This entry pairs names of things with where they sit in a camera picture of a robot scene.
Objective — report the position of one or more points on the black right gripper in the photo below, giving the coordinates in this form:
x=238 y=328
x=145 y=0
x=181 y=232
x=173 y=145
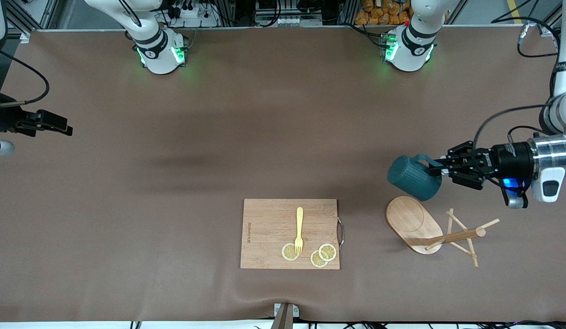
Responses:
x=0 y=118

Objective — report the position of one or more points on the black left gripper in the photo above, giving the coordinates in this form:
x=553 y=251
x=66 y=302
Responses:
x=511 y=162

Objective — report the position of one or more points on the teal ribbed ceramic mug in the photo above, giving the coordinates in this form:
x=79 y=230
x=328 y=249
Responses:
x=411 y=178

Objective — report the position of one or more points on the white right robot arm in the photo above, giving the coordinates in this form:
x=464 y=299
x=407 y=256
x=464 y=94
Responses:
x=150 y=45

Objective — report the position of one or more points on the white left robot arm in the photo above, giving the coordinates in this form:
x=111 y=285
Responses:
x=552 y=155

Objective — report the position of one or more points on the wooden mug tree rack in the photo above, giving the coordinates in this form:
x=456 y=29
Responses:
x=408 y=219

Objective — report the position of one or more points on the brown table mat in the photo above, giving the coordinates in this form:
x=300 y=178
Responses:
x=82 y=251

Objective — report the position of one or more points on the lemon slice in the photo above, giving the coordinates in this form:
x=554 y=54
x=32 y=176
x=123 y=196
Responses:
x=317 y=261
x=328 y=252
x=287 y=252

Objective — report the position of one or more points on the yellow plastic fork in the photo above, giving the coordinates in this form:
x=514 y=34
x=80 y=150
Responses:
x=300 y=219

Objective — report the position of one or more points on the orange snack bag pile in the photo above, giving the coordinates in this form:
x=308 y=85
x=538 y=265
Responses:
x=379 y=13

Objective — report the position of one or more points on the white power strip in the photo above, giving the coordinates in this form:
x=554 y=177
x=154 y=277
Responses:
x=292 y=20
x=196 y=18

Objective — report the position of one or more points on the bamboo cutting board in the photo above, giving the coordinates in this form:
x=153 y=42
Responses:
x=269 y=228

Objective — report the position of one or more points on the aluminium frame rail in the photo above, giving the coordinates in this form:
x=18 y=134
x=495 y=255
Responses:
x=29 y=16

